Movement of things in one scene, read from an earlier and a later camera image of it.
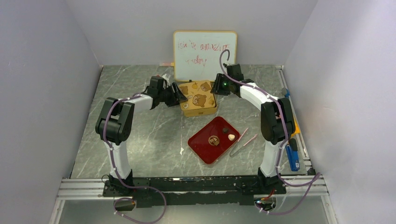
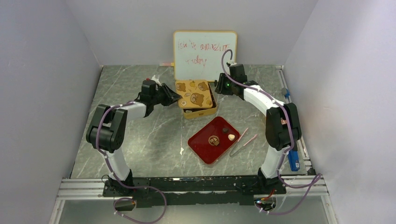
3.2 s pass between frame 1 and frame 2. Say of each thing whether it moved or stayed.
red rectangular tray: stayed
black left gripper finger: moved
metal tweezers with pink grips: stayed
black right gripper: stayed
